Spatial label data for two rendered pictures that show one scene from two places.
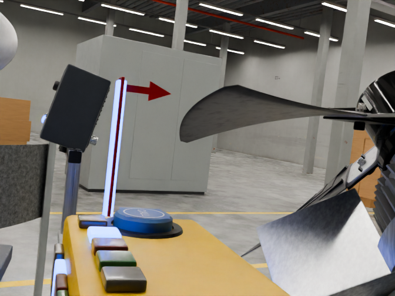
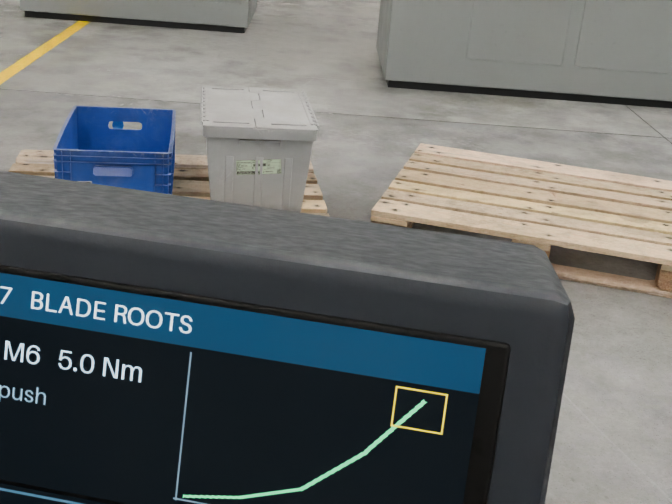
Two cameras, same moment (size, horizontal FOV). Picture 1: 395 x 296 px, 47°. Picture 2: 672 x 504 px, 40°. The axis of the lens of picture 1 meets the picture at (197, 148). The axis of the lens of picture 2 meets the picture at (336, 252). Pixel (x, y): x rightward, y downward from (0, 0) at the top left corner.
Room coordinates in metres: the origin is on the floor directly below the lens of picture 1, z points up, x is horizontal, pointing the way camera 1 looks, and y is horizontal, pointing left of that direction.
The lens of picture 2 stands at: (1.03, 0.53, 1.35)
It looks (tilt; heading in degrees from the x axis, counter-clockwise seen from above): 23 degrees down; 298
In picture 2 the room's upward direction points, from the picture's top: 5 degrees clockwise
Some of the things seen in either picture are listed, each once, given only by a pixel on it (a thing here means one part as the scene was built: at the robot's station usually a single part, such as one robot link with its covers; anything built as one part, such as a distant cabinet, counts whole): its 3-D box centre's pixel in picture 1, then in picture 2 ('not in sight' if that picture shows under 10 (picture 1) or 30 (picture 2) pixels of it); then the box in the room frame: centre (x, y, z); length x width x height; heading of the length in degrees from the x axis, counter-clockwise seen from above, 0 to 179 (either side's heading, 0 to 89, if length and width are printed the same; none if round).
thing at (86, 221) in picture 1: (91, 221); not in sight; (0.29, 0.06, 1.08); 0.02 x 0.02 x 0.01; 19
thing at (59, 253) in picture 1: (57, 270); not in sight; (0.29, 0.08, 1.04); 0.02 x 0.01 x 0.03; 19
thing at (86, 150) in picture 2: not in sight; (119, 156); (3.32, -2.05, 0.25); 0.60 x 0.41 x 0.22; 127
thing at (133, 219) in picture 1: (143, 222); not in sight; (0.30, 0.03, 1.08); 0.04 x 0.04 x 0.02
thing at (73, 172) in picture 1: (71, 191); not in sight; (1.04, 0.28, 0.96); 0.03 x 0.03 x 0.20; 19
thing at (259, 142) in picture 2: not in sight; (254, 147); (2.92, -2.35, 0.31); 0.60 x 0.42 x 0.33; 127
